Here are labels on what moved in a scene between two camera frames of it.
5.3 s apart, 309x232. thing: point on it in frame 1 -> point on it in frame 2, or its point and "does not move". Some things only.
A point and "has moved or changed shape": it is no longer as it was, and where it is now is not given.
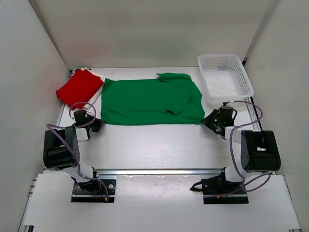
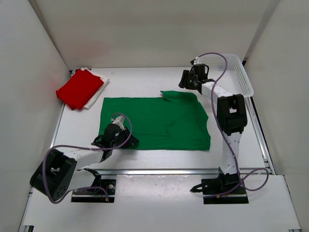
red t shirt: [81, 88] does not move
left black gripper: [99, 123] -> [132, 141]
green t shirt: [172, 98] has moved or changed shape
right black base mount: [217, 190] does not move
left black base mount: [94, 191] does not move
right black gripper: [208, 122] -> [188, 75]
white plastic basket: [225, 78] does not move
